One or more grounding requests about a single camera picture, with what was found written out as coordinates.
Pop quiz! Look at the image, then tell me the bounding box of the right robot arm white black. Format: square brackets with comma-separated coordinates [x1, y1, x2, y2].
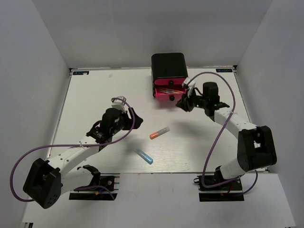
[176, 81, 277, 190]

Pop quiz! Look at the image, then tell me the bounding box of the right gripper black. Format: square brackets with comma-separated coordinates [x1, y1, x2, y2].
[176, 88, 209, 112]

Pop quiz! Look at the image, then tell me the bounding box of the yellow pen refill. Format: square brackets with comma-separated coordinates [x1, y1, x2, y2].
[160, 90, 182, 94]

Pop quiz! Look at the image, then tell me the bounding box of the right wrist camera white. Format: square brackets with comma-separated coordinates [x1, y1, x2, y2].
[182, 77, 196, 97]

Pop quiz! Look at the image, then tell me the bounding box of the right corner label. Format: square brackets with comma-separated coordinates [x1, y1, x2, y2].
[216, 68, 233, 73]

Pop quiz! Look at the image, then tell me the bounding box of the left corner label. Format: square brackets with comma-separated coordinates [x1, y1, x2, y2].
[73, 71, 89, 76]

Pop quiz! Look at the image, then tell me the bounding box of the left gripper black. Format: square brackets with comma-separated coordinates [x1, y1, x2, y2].
[111, 108, 143, 135]

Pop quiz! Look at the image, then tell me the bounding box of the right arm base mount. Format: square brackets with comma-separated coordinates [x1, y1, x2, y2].
[193, 176, 244, 202]

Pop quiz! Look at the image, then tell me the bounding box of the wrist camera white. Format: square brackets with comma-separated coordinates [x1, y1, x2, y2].
[111, 96, 126, 113]
[182, 77, 196, 97]

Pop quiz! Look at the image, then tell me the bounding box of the corner label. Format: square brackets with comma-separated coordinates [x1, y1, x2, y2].
[73, 71, 89, 76]
[216, 68, 233, 73]

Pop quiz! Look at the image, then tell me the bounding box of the blue pen refill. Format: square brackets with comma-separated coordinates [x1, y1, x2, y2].
[158, 88, 178, 93]

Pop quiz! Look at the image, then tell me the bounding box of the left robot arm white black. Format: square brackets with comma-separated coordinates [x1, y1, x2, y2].
[23, 108, 143, 209]

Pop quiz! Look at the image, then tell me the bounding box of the orange clear lead case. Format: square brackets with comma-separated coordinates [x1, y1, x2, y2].
[149, 127, 170, 140]

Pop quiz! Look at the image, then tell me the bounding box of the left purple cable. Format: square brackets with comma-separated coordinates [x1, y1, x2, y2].
[9, 96, 137, 202]

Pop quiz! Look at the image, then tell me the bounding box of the blue clear lead case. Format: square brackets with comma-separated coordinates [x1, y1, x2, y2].
[134, 149, 153, 164]

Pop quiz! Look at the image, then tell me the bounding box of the pink drawer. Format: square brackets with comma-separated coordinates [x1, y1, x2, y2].
[154, 78, 185, 86]
[154, 87, 186, 101]

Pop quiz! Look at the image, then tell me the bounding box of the black drawer cabinet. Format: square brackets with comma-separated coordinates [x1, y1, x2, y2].
[151, 53, 188, 97]

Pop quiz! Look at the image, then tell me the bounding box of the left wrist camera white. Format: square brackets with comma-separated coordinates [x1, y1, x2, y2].
[111, 96, 126, 113]

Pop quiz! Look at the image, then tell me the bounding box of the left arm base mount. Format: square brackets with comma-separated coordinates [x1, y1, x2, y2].
[69, 174, 120, 201]

